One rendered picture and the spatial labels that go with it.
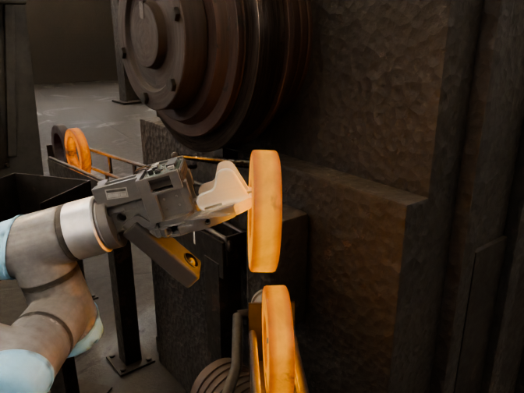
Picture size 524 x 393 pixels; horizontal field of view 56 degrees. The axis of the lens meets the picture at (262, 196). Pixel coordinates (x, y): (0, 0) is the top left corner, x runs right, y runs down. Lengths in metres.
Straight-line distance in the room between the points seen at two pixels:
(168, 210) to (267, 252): 0.13
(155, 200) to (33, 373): 0.22
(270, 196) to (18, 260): 0.32
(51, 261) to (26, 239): 0.04
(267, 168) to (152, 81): 0.49
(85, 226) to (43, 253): 0.06
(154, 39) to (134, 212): 0.42
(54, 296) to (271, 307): 0.28
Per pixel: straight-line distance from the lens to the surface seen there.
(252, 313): 0.80
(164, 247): 0.65
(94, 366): 1.92
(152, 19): 0.96
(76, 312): 0.68
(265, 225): 0.56
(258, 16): 0.85
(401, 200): 0.81
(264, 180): 0.57
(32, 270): 0.68
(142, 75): 1.06
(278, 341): 0.66
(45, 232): 0.65
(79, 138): 1.86
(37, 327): 0.63
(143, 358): 1.90
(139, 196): 0.62
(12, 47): 3.88
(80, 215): 0.64
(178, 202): 0.61
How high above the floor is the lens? 1.13
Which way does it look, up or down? 19 degrees down
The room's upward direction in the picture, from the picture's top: straight up
